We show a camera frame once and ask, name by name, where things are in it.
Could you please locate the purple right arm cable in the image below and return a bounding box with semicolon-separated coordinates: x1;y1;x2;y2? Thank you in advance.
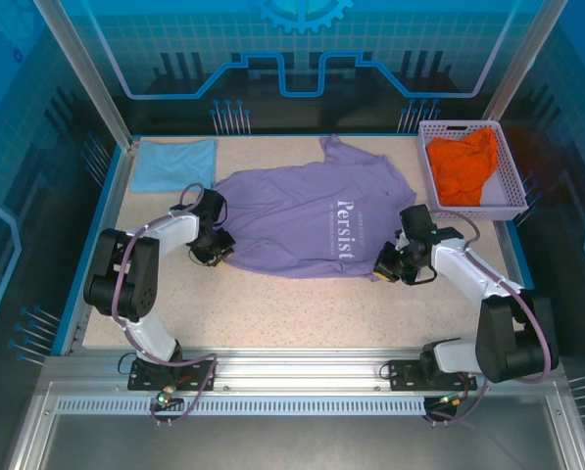
421;208;553;427

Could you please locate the lavender plastic basket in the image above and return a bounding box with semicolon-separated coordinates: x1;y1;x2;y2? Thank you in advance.
417;119;530;222

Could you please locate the folded light blue t-shirt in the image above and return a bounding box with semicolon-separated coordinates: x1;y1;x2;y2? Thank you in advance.
128;139;219;193

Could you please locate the aluminium frame post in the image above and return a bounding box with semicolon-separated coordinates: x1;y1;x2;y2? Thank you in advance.
485;0;570;123
31;0;141;151

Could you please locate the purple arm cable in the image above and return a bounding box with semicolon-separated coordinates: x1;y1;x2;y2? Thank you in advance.
421;208;553;427
110;183;219;427

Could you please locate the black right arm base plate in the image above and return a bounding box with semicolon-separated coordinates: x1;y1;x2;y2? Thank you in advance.
387;359;479;393

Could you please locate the aluminium table rail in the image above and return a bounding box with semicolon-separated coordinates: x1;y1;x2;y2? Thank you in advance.
41;350;565;393

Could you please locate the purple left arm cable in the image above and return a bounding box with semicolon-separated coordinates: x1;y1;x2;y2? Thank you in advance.
110;183;219;427

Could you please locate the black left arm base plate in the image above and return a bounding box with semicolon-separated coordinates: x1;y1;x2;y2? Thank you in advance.
126;359;218;393

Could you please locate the slotted aluminium cable duct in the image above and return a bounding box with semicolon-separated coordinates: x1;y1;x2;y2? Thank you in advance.
55;397;428;418

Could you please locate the purple t-shirt with white print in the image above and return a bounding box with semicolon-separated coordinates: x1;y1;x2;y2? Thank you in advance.
212;134;417;284

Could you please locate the crumpled orange t-shirt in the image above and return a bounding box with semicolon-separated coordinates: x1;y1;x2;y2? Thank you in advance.
427;127;500;207

